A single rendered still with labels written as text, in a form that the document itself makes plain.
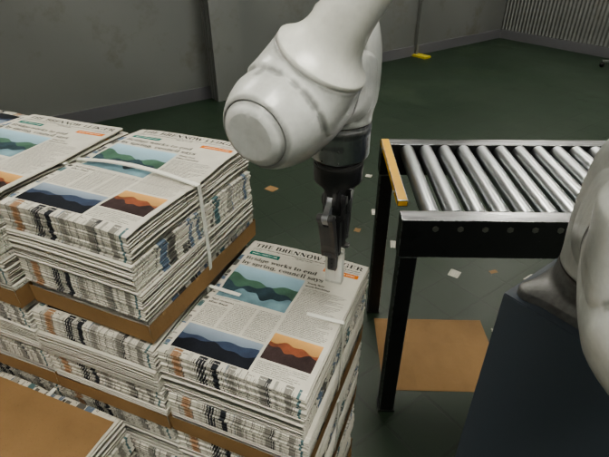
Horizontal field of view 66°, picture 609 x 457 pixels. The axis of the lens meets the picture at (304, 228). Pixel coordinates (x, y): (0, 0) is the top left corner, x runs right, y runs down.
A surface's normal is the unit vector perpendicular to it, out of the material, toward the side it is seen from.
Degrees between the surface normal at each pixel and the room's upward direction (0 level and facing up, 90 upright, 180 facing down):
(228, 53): 90
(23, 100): 90
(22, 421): 0
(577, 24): 90
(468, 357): 0
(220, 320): 1
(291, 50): 37
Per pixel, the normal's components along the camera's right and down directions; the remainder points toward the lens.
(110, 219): 0.02, -0.80
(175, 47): 0.59, 0.44
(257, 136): -0.50, 0.58
